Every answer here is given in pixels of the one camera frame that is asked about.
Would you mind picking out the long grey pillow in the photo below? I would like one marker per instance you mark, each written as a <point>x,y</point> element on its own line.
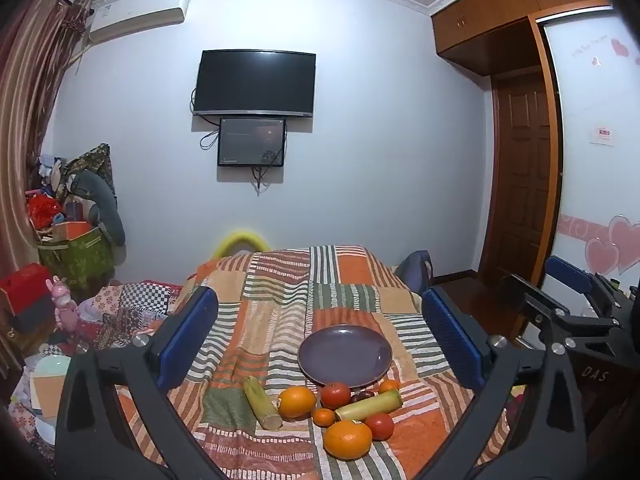
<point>100,197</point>

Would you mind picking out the striped brown curtain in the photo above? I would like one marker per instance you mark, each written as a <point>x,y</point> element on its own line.
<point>25,110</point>

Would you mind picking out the purple ceramic plate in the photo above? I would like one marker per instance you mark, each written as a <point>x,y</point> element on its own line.
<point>345,355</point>

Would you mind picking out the brown wooden door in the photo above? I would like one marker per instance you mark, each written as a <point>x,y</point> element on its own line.
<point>520,175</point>

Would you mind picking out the large orange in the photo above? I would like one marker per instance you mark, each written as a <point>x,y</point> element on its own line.
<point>296,402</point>
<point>347,440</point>

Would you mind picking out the small black wall monitor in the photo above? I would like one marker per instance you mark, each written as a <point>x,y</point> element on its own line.
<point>251,141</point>

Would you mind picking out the wooden overhead cabinet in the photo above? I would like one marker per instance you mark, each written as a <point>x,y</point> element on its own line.
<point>480,25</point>

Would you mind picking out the orange box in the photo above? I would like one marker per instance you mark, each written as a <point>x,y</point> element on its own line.
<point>72,231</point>

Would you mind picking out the pink toy bunny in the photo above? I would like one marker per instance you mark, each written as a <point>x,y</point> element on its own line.
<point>62,302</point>

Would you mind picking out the checkered cloth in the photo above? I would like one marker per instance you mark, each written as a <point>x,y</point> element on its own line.
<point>147,297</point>

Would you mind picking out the white wardrobe door with hearts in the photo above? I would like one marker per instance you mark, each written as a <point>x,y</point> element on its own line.
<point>595,185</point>

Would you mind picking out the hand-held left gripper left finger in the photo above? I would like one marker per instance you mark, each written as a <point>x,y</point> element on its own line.
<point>190,340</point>

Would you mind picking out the red box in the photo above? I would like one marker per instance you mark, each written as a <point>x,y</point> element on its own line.
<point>22,285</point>

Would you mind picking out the red tomato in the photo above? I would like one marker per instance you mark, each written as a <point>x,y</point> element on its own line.
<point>380,426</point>
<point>335,395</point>

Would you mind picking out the green sugarcane piece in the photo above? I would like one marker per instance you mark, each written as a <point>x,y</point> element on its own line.
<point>260,402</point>
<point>365,406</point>

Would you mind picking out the small tangerine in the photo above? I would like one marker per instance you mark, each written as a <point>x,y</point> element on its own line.
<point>323,417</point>
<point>389,386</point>

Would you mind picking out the pale paper box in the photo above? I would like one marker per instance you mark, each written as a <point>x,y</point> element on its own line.
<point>47,385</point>

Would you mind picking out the white air conditioner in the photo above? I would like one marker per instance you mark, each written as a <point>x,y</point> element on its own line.
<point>140,15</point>

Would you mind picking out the floral bedding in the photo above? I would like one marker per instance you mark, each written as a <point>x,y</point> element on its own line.
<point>115,325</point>

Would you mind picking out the green storage box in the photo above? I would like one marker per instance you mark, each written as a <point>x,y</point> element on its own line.
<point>75,257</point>

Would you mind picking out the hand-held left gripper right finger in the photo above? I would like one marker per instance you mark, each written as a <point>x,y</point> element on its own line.
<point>455,340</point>

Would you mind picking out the blue bag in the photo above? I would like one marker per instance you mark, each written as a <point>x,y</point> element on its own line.
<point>412,270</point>

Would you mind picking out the red bag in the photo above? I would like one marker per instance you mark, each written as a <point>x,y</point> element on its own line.
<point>42,210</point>

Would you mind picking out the dark floral cloth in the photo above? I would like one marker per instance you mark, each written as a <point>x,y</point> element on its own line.
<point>92,160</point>

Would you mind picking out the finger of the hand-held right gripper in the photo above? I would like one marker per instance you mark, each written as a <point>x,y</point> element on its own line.
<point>570,272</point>
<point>537,305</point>

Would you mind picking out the striped patchwork blanket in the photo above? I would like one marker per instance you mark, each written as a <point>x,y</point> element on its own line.
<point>280,310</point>

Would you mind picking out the black wall television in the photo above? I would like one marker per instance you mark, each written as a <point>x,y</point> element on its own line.
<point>255,82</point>

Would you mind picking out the purple grape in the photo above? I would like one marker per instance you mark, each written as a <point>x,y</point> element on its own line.
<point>356,397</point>
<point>368,394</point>

